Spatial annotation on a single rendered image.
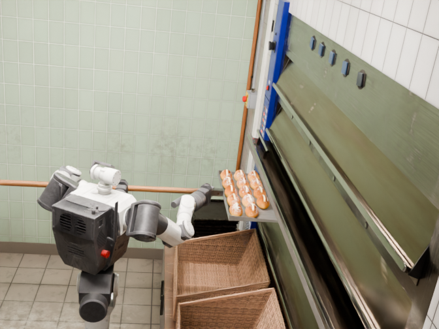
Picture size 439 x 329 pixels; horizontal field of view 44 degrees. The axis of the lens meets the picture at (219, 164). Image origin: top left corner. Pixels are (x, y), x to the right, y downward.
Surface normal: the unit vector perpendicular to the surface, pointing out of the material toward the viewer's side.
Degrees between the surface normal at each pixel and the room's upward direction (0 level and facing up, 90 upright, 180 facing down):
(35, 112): 90
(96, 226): 90
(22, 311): 0
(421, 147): 90
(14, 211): 90
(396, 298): 70
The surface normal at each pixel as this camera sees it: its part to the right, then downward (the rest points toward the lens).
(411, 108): -0.99, -0.07
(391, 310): -0.89, -0.37
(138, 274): 0.11, -0.92
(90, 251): -0.40, 0.53
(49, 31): 0.09, 0.39
